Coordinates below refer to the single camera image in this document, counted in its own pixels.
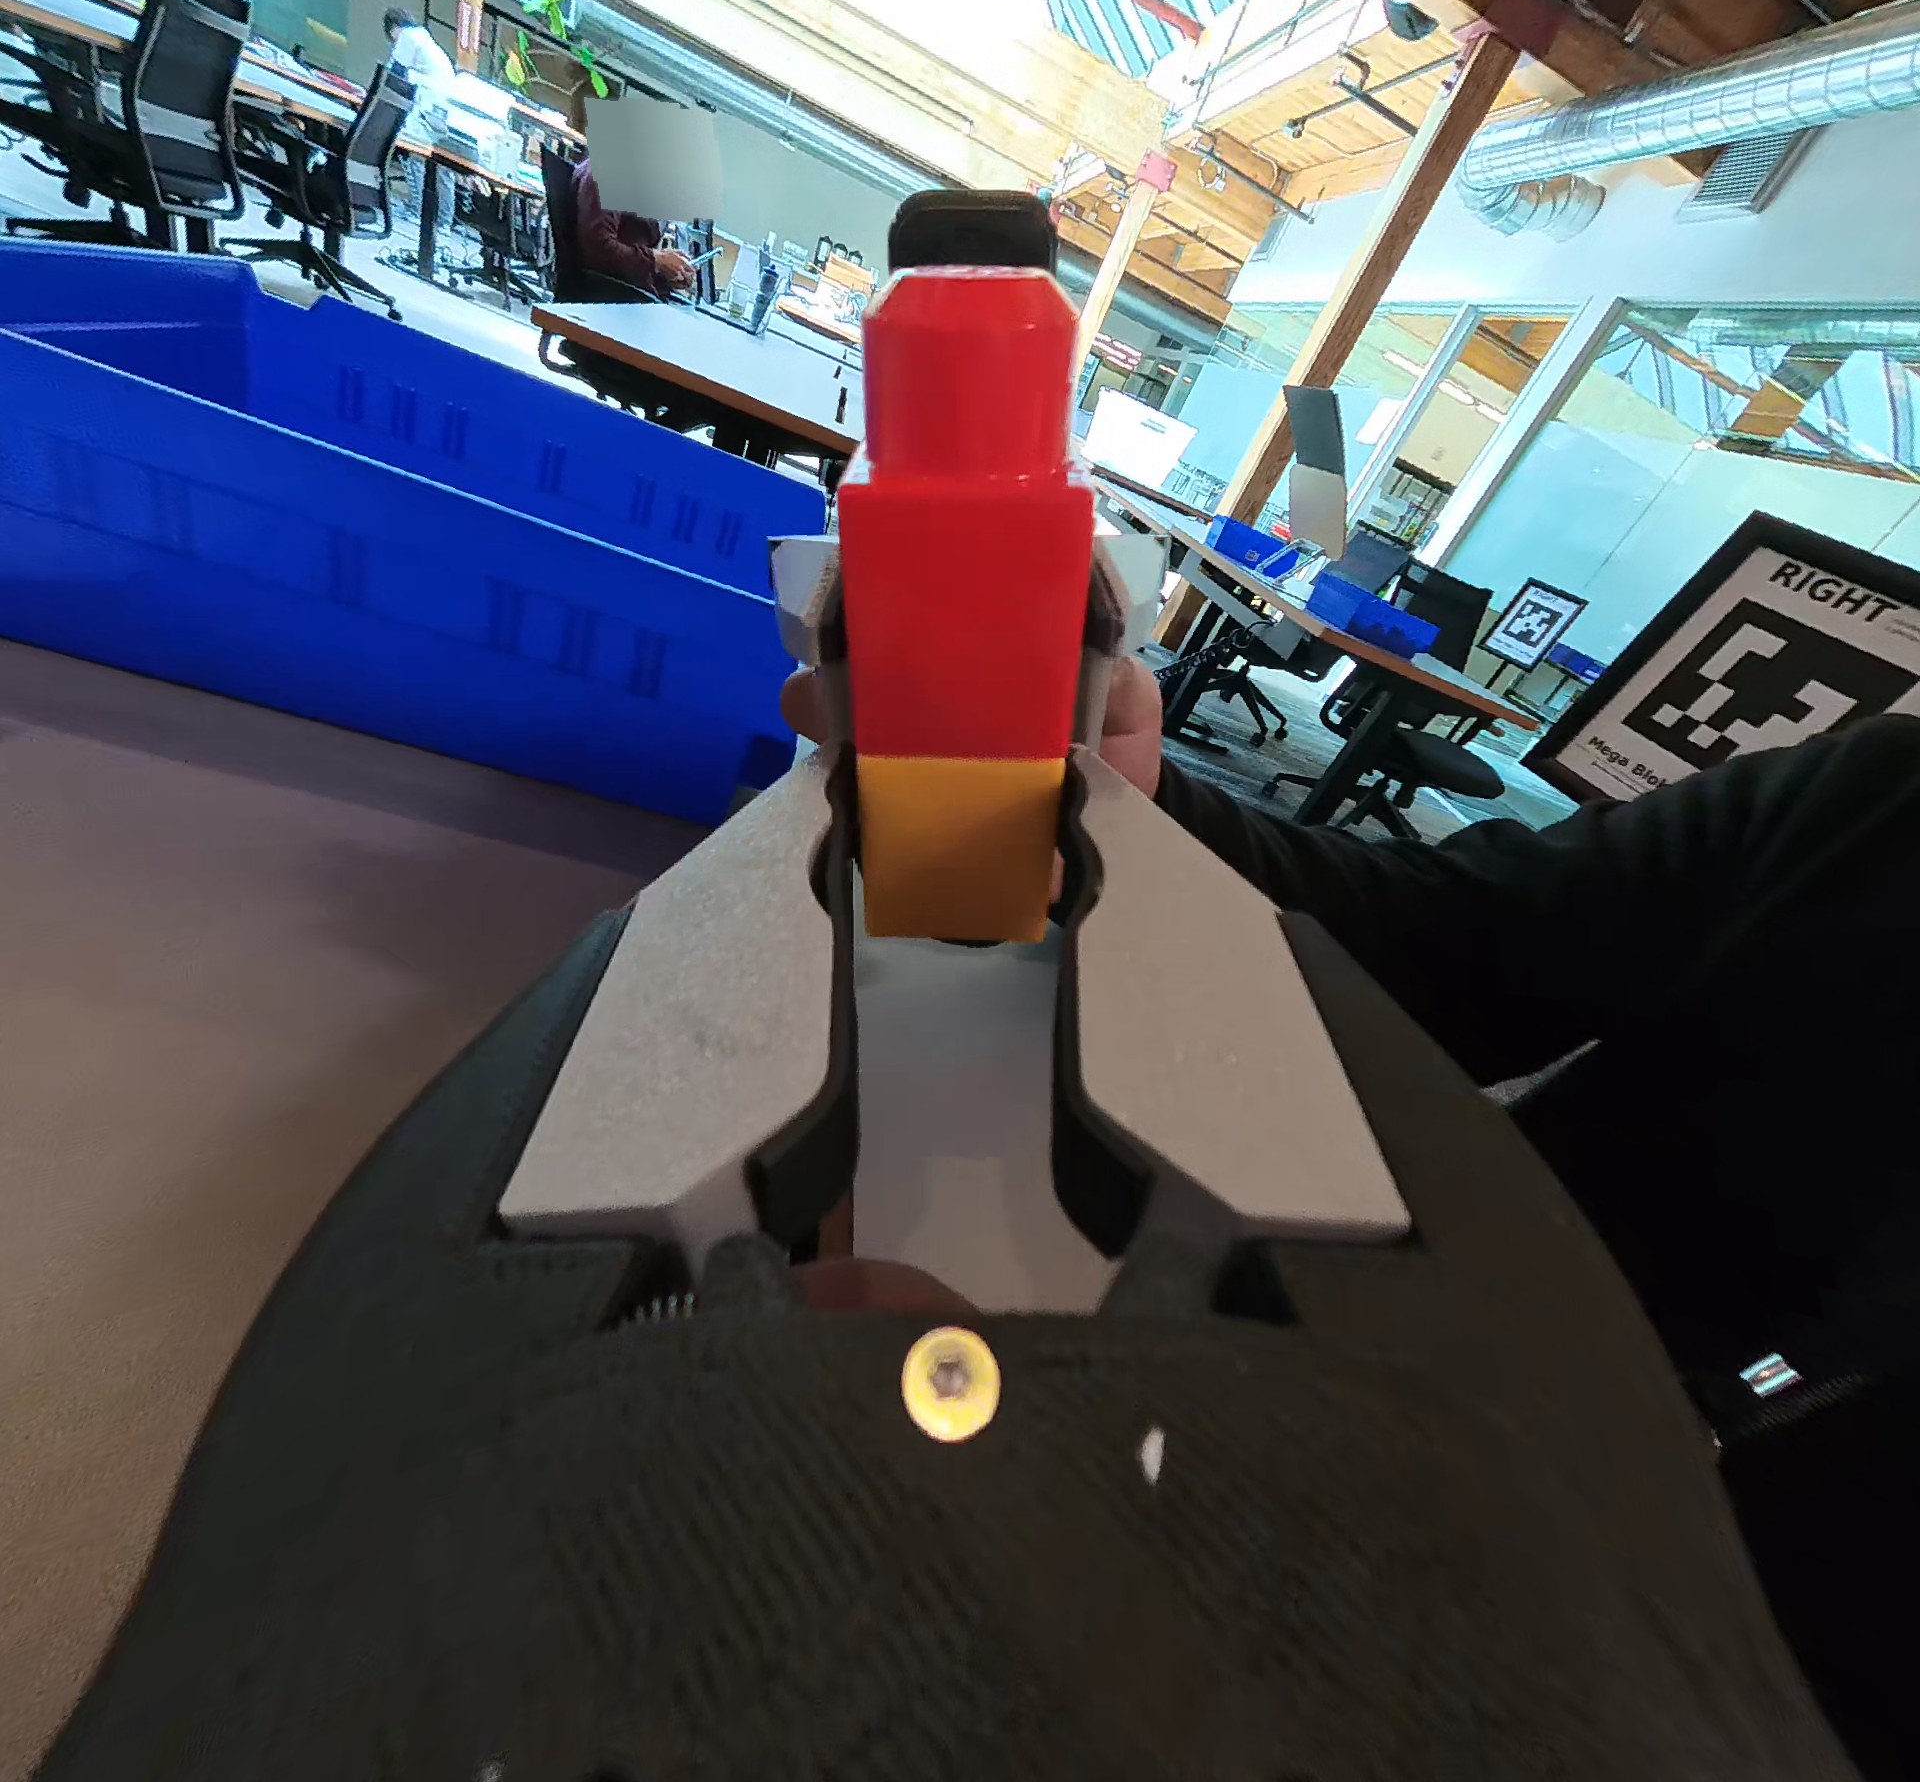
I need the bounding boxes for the small marker sign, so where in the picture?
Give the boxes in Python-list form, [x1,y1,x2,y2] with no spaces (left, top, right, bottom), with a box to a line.
[1483,579,1590,682]

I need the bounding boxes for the person's right hand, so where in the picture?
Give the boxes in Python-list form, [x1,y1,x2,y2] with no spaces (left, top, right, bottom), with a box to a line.
[781,657,1166,796]

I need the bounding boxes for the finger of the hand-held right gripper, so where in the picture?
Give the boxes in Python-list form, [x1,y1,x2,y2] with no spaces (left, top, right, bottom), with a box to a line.
[1080,521,1172,749]
[767,533,855,682]

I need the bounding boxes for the silver ventilation duct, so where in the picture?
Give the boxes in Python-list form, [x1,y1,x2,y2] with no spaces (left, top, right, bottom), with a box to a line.
[1457,4,1920,239]

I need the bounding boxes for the grey upright board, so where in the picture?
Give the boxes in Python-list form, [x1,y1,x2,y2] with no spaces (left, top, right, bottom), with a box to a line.
[1281,385,1351,560]

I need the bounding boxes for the red building block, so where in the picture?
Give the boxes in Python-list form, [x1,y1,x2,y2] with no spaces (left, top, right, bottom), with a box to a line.
[838,274,1097,762]

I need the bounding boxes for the black framed marker sign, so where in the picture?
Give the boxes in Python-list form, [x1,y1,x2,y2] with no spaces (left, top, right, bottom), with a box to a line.
[1522,510,1920,808]

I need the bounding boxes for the person's right forearm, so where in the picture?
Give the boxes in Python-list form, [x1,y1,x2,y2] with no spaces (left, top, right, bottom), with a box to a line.
[1152,711,1920,1140]

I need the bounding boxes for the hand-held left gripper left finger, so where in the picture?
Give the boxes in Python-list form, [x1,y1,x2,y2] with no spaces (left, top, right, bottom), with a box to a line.
[498,744,861,1266]

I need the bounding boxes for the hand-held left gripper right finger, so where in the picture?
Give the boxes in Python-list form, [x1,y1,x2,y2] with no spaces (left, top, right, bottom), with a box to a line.
[1051,744,1415,1292]

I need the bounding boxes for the black office chair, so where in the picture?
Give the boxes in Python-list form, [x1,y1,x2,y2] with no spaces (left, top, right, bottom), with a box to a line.
[300,64,414,315]
[127,0,255,254]

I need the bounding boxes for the grey topped desk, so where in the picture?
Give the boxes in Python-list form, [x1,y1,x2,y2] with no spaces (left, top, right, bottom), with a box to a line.
[532,298,868,465]

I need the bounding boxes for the yellow building block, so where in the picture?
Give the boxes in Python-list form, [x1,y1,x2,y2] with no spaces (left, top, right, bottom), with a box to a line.
[855,754,1064,945]

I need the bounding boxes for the long wooden desk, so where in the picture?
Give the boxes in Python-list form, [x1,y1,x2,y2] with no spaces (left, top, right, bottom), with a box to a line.
[1102,468,1547,823]

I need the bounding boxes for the small blue bin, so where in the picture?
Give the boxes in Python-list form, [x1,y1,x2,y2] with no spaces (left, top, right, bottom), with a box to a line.
[1309,570,1433,657]
[1208,514,1329,578]

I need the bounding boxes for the blue plastic bin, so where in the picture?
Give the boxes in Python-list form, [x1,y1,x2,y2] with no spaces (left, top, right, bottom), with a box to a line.
[0,237,829,827]

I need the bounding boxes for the green plant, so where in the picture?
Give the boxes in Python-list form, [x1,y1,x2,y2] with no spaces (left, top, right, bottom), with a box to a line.
[502,0,609,105]

